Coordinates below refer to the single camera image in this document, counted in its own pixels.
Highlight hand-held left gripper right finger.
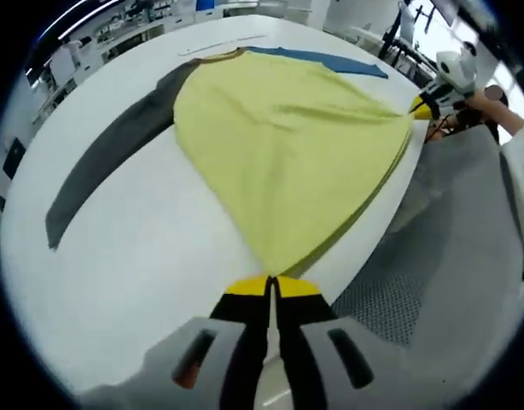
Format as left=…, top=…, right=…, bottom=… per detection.
left=277, top=276, right=421, bottom=410

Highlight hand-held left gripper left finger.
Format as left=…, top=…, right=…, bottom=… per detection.
left=129, top=275, right=272, bottom=410

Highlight yellow blue grey garment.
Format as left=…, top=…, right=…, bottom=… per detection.
left=44, top=45, right=416, bottom=277

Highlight white template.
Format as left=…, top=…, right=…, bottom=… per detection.
left=178, top=33, right=266, bottom=57

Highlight person's white coat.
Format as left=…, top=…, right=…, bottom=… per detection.
left=498, top=119, right=524, bottom=284

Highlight white cluttered workbenches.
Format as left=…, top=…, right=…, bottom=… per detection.
left=26, top=0, right=195, bottom=113

